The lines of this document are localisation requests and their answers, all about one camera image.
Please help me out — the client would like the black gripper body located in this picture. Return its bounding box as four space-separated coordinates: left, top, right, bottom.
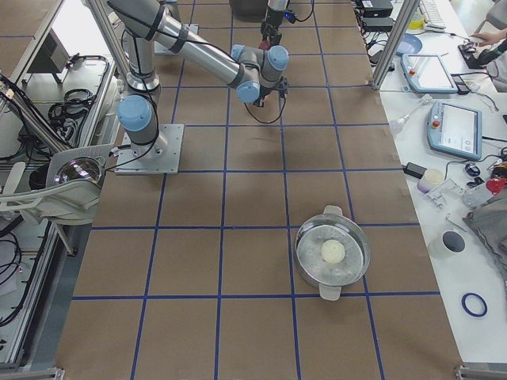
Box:
261 7 282 47
253 77 289 108

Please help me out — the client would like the blue plate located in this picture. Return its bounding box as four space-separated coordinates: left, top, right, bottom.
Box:
396 33 422 56

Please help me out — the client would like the steel mixing bowl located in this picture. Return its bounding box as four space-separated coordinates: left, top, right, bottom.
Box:
54 157 103 184

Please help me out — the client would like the person hand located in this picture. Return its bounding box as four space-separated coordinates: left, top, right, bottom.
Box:
468 32 501 46

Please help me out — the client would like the clear plastic bulb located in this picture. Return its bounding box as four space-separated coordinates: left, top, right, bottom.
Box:
389 94 433 135

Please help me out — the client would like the far teach pendant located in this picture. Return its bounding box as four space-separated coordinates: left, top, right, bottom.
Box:
400 54 458 94

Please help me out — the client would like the teach pendant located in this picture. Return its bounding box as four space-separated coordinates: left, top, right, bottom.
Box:
426 101 482 161
400 54 458 94

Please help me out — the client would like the yellow container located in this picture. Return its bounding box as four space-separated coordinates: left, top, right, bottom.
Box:
407 8 425 31

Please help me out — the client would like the black power adapter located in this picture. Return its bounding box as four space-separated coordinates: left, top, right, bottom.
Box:
402 162 427 180

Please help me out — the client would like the white keyboard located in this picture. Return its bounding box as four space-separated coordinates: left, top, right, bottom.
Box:
418 0 447 32

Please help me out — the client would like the steel steamer pot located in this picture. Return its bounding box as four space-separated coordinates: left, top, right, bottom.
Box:
294 205 371 302

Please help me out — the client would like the white steamed bun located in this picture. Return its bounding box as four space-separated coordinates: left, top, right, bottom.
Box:
320 239 345 264

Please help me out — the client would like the white purple jar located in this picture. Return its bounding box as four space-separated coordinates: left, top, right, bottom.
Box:
417 169 444 193

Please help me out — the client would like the near teach pendant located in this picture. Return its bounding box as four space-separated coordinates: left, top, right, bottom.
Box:
426 101 482 161

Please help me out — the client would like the clear plastic tray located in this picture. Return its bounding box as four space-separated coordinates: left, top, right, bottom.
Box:
425 179 464 209

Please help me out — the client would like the grey metal box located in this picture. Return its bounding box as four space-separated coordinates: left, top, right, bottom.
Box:
27 28 70 84

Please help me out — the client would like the white cup dark inside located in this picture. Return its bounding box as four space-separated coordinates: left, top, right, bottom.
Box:
428 230 467 258

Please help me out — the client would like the red small object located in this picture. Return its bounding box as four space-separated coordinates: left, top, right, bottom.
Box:
486 177 506 196

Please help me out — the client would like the grey folded cloth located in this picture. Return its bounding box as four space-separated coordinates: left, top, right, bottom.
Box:
463 194 507 285

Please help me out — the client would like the aluminium frame post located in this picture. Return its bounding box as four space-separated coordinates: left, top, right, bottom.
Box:
370 0 419 90

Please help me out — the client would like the black cable coil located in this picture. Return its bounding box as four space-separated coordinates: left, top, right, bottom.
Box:
48 88 98 124

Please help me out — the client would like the blue rubber ring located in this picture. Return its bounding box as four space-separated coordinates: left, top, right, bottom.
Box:
460 292 488 317

